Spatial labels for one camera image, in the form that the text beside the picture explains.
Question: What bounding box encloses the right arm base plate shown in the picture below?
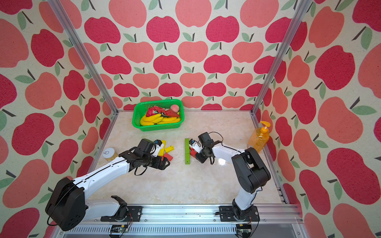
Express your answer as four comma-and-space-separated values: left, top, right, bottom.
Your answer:
215, 205, 260, 222

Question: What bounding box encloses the small tin can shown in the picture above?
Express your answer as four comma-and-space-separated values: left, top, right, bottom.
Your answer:
102, 147, 118, 162

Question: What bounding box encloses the yellow block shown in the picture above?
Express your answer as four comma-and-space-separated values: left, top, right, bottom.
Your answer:
158, 140, 166, 156
165, 146, 175, 153

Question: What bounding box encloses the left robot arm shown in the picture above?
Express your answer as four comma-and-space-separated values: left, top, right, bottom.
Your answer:
45, 139, 170, 231

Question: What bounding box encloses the green block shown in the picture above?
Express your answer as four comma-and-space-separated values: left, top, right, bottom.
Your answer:
185, 138, 190, 148
185, 154, 191, 165
185, 145, 190, 156

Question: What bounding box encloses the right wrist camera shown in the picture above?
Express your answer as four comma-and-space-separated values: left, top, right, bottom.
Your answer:
189, 139, 202, 153

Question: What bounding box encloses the green plastic basket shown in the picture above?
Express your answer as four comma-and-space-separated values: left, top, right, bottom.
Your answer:
132, 99, 185, 131

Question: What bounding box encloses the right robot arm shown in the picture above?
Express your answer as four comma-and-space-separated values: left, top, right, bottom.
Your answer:
186, 132, 271, 222

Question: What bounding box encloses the aluminium front rail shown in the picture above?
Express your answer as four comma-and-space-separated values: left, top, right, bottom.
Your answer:
51, 204, 309, 238

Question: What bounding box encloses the yellow banana bunch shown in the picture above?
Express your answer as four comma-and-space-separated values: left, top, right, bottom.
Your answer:
140, 115, 181, 126

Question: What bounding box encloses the pink peach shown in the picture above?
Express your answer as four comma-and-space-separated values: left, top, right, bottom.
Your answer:
170, 104, 180, 113

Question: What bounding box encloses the left aluminium post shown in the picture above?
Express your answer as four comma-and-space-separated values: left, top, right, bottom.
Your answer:
48, 0, 119, 116

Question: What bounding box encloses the red block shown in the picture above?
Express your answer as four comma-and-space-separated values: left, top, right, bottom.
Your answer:
164, 153, 173, 162
190, 150, 197, 158

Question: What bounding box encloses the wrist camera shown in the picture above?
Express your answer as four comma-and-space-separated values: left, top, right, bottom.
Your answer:
189, 139, 202, 153
150, 139, 162, 157

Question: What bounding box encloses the orange soap dispenser bottle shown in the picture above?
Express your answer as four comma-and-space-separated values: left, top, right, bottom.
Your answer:
247, 121, 271, 153

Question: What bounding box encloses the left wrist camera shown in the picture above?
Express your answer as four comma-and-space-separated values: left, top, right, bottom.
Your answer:
150, 139, 162, 157

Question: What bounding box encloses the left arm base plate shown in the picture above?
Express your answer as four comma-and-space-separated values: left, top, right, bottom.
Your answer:
100, 206, 143, 222

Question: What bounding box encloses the right aluminium post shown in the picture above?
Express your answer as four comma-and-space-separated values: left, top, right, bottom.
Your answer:
250, 0, 313, 121

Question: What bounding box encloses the aluminium post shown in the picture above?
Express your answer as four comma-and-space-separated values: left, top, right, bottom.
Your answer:
250, 0, 313, 121
48, 0, 119, 116

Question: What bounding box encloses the red snack bag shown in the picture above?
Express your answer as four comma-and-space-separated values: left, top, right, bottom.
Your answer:
146, 106, 179, 118

